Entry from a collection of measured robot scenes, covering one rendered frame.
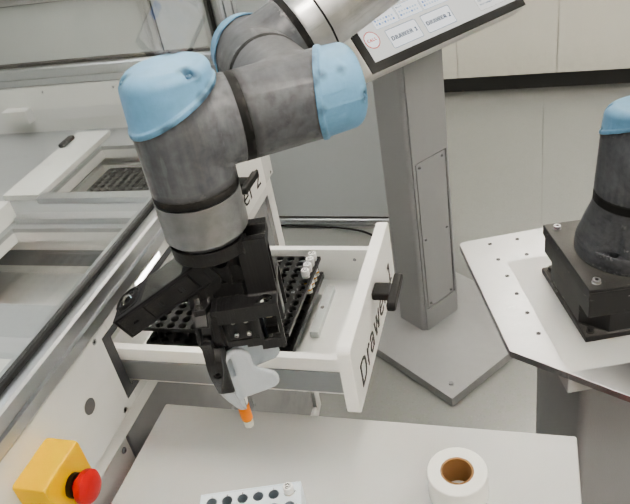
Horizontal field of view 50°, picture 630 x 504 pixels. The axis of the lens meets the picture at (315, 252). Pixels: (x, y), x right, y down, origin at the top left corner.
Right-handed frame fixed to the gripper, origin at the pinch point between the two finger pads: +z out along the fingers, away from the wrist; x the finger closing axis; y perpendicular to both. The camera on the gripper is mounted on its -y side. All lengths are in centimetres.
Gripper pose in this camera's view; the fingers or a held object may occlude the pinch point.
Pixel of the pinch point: (234, 394)
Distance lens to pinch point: 73.8
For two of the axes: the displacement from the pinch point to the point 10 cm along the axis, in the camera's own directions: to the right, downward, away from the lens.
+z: 1.6, 8.2, 5.5
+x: -0.4, -5.5, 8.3
